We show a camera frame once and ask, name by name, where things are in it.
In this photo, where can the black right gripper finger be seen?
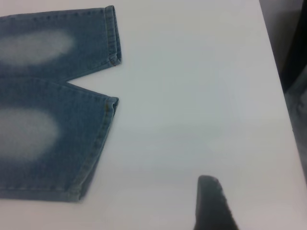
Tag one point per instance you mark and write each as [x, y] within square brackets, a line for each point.
[213, 206]

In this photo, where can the blue washed denim pants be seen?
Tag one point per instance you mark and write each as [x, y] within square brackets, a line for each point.
[48, 95]

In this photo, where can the black equipment box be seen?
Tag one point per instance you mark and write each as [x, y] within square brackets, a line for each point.
[297, 36]

